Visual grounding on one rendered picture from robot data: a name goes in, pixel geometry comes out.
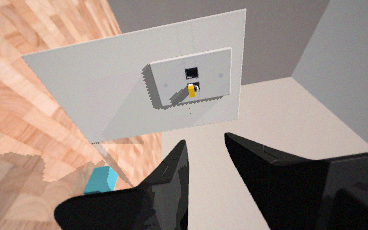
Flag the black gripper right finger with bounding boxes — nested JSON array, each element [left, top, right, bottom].
[[224, 132, 368, 230]]

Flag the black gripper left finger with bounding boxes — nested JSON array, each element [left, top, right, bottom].
[[54, 139, 189, 230]]

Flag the light grey flat panel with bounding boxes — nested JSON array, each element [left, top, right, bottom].
[[21, 9, 246, 144]]

